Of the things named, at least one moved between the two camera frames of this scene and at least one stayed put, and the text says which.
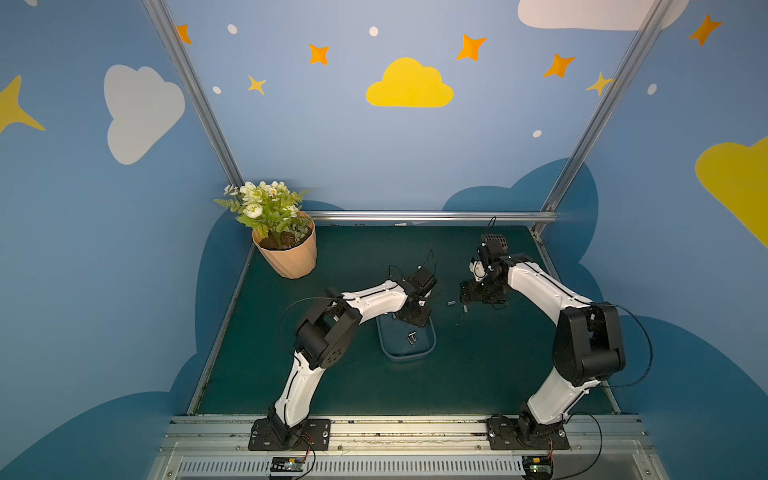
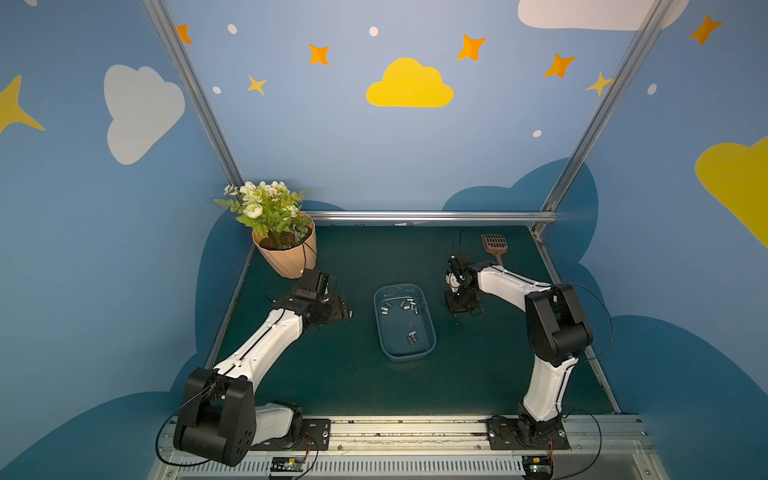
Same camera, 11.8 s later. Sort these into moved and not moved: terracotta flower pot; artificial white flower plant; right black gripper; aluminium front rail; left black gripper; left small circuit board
Moved: left black gripper; right black gripper
Not moved: left small circuit board; aluminium front rail; artificial white flower plant; terracotta flower pot
